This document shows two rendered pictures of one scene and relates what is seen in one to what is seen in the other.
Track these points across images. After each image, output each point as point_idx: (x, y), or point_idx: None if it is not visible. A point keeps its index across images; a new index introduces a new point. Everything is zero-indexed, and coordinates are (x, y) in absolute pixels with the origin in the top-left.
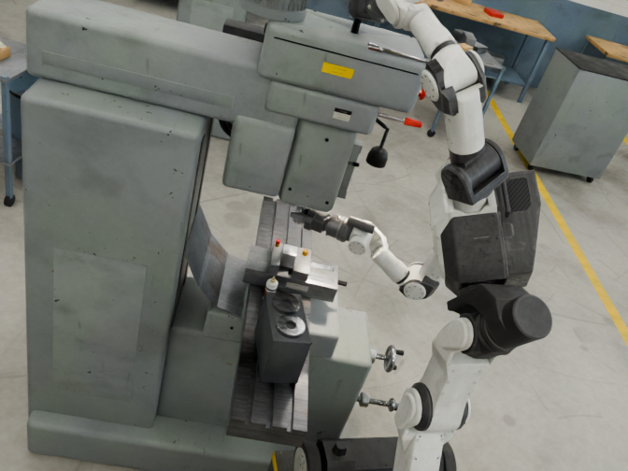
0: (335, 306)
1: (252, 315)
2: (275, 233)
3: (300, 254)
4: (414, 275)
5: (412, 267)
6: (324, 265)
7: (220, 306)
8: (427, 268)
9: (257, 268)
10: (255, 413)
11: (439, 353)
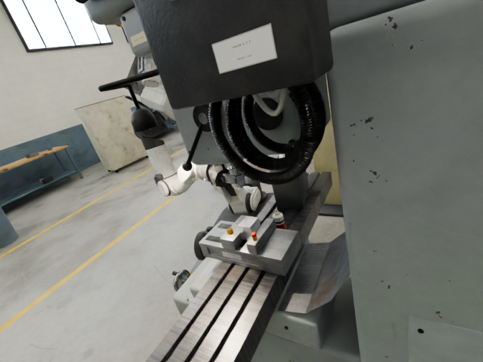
0: (214, 258)
1: (300, 218)
2: (226, 325)
3: (235, 232)
4: (177, 176)
5: (169, 181)
6: (213, 240)
7: (327, 243)
8: (172, 163)
9: (285, 230)
10: (315, 174)
11: None
